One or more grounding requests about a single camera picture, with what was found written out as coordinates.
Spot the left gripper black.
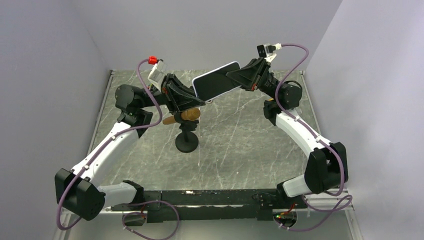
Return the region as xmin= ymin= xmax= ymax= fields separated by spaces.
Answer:
xmin=139 ymin=72 xmax=207 ymax=115

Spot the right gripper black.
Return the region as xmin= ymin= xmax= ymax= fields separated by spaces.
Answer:
xmin=223 ymin=58 xmax=281 ymax=101

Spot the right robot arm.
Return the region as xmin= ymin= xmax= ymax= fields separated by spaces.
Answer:
xmin=226 ymin=57 xmax=349 ymax=208

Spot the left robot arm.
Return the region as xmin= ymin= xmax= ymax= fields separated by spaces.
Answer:
xmin=54 ymin=73 xmax=206 ymax=222

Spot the gold microphone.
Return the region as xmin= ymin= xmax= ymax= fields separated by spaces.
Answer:
xmin=162 ymin=107 xmax=201 ymax=125

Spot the black microphone stand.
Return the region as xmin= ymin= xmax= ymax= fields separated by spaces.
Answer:
xmin=175 ymin=119 xmax=199 ymax=153

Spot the black base beam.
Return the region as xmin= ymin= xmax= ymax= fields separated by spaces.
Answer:
xmin=110 ymin=188 xmax=299 ymax=223

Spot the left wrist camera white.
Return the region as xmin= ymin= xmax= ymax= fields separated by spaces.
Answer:
xmin=148 ymin=56 xmax=167 ymax=90

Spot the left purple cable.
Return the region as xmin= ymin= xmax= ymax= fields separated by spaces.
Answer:
xmin=56 ymin=58 xmax=164 ymax=231

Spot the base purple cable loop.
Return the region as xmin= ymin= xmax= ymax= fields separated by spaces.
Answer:
xmin=121 ymin=199 xmax=181 ymax=240

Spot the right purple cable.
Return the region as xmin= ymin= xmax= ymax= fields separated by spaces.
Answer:
xmin=274 ymin=43 xmax=354 ymax=232

